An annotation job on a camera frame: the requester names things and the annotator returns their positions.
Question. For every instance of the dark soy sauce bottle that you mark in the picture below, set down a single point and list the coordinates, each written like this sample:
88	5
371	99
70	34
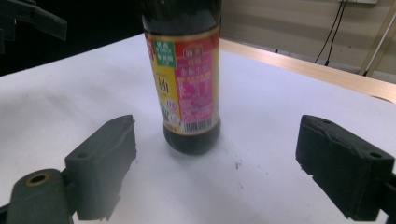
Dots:
186	77

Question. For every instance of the white wall socket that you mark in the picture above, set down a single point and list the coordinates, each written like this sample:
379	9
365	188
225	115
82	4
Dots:
358	1

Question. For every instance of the black curtain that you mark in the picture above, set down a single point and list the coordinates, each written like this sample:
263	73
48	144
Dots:
99	18

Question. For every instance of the white table cover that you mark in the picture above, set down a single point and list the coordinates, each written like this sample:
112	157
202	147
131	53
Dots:
264	93

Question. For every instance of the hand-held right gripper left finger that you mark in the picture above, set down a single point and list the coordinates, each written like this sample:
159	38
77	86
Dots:
102	161

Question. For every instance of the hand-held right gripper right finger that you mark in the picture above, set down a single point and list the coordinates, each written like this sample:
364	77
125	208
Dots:
342	168

